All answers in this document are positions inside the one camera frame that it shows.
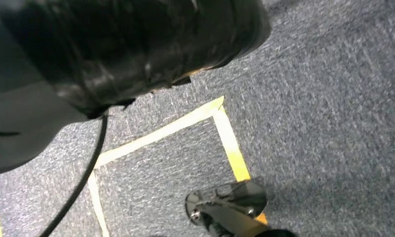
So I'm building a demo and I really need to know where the yellow floor tape square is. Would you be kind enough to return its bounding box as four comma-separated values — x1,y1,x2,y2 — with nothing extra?
86,95,270,237

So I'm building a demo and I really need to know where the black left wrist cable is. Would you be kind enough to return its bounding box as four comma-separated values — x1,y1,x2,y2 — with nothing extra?
39,113,109,237

